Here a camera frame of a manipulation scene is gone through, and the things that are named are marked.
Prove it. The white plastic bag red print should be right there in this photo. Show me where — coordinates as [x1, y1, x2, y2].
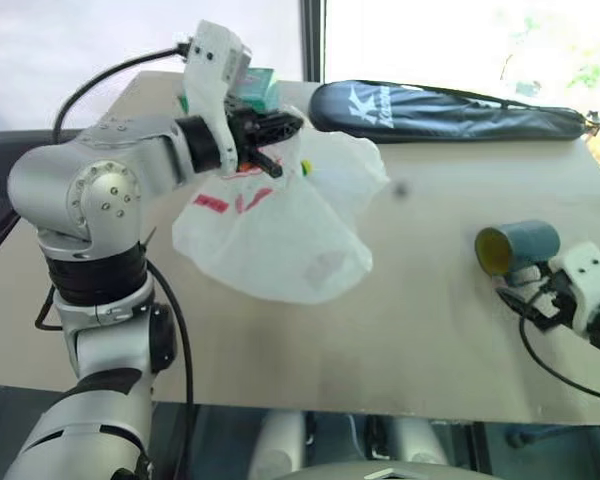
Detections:
[171, 103, 390, 307]

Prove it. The dark window frame post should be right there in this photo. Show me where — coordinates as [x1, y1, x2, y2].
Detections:
[298, 0, 327, 84]

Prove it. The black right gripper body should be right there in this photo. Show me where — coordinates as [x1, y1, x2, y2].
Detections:
[532, 267, 580, 331]

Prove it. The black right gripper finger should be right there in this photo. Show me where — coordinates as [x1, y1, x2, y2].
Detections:
[495, 286, 546, 326]
[507, 262, 551, 290]

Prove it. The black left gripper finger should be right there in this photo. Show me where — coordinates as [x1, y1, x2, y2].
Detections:
[248, 147, 285, 180]
[252, 110, 305, 145]

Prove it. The green plant outside window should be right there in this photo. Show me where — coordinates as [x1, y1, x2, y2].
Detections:
[497, 14, 600, 99]

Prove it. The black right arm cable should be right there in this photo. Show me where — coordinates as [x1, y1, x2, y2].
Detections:
[518, 313, 600, 404]

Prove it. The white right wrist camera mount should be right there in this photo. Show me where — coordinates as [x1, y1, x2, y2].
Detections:
[549, 241, 600, 337]

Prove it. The silver robot leg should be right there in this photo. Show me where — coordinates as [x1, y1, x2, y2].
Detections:
[379, 417, 444, 466]
[247, 412, 309, 480]

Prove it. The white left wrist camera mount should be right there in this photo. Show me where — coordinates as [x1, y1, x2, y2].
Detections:
[181, 19, 255, 175]

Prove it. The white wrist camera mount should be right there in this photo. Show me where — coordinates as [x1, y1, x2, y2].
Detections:
[549, 241, 600, 337]
[181, 19, 255, 175]

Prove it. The blue cylinder yellow inside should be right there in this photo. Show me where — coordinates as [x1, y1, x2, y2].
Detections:
[474, 219, 562, 277]

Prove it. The green cardboard box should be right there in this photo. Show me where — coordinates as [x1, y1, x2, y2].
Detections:
[237, 67, 283, 112]

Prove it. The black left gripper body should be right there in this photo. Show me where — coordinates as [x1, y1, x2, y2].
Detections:
[223, 98, 262, 169]

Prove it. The black badminton racket bag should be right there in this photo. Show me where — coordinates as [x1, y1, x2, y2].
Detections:
[308, 78, 600, 145]

